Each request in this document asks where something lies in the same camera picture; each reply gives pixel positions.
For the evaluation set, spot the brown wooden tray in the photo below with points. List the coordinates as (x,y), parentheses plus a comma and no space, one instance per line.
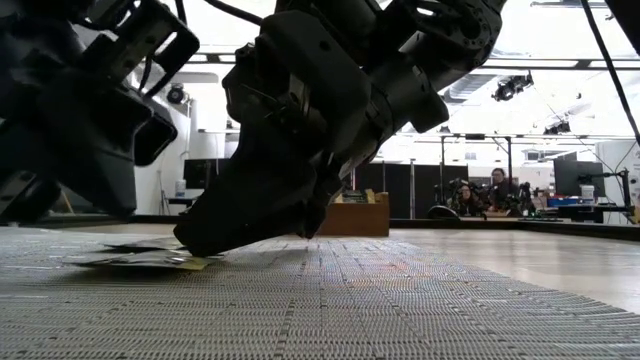
(357,220)

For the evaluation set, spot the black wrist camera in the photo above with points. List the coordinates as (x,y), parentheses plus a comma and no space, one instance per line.
(310,75)
(145,35)

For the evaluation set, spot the black computer monitor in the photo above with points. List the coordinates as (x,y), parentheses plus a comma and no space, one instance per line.
(575,175)
(197,173)

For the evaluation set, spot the blue box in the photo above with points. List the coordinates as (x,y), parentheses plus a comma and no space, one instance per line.
(565,201)

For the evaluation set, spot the black round ceiling camera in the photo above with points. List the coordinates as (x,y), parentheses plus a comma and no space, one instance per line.
(175,94)

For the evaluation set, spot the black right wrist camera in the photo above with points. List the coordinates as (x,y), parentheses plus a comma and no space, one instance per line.
(310,75)

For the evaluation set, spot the black aluminium table frame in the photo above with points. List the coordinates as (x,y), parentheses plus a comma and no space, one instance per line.
(500,225)

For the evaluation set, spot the green yellow lemon tea sachet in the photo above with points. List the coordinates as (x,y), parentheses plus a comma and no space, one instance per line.
(355,196)
(140,260)
(145,244)

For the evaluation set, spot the black track spotlights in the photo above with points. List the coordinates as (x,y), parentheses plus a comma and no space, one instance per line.
(512,86)

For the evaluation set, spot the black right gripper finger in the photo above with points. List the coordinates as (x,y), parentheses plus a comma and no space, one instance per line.
(327,195)
(250,200)

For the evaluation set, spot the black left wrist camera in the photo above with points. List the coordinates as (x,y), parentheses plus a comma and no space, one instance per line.
(145,35)

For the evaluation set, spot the white plastic container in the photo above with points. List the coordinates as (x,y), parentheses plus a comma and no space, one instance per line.
(180,188)

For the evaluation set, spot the long ceiling light strip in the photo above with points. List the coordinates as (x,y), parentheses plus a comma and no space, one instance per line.
(540,63)

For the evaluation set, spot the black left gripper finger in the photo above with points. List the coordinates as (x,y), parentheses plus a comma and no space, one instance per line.
(25,200)
(100,180)

